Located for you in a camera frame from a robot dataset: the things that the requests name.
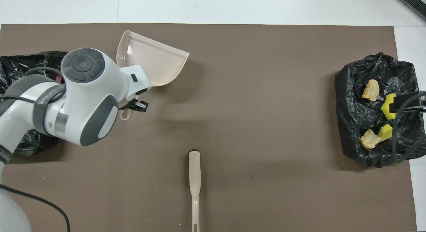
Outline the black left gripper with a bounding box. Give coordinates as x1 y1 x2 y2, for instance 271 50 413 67
119 96 149 113

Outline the beige plastic dustpan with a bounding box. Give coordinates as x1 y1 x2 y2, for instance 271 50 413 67
116 30 190 120

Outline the beige hand brush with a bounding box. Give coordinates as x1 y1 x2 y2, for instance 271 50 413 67
188 149 201 232

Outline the toy croissant piece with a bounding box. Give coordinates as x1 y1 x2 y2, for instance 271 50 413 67
362 79 380 102
360 129 382 149

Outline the green and yellow sponge piece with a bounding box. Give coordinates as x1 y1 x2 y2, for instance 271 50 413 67
377 123 393 142

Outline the black trash bag liner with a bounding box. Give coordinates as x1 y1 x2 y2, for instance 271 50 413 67
0 51 70 156
334 52 426 168

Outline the brown paper table mat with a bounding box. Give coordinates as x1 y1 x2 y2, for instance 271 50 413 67
0 23 418 232

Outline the grey ribbed device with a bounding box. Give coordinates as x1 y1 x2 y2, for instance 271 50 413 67
396 0 426 22

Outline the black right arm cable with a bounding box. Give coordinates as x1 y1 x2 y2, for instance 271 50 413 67
388 91 426 164

